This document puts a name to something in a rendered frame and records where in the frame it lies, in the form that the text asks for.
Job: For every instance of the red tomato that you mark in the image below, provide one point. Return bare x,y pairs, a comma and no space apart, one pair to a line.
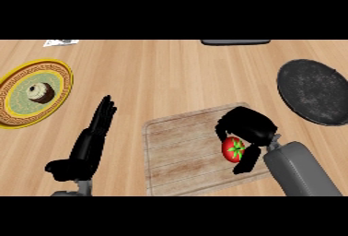
231,149

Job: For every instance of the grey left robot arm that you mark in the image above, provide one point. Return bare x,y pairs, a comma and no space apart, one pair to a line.
73,189

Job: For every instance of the dark grey flat object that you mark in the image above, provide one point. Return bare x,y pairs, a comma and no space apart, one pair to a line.
234,42

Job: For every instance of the white and grey object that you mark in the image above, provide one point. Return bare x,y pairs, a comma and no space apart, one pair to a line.
60,42

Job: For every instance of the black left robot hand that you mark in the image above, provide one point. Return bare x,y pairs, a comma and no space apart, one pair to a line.
90,144

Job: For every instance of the dark grey pan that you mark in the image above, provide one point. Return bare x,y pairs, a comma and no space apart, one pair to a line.
314,92

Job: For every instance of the pale wooden cutting board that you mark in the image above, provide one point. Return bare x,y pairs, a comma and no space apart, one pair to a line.
190,153

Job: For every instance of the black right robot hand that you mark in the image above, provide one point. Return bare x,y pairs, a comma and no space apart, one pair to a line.
246,123

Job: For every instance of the yellow patterned plate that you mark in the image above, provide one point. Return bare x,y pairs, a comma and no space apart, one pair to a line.
31,93

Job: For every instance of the chocolate cupcake with white frosting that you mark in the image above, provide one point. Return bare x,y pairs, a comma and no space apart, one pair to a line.
39,92

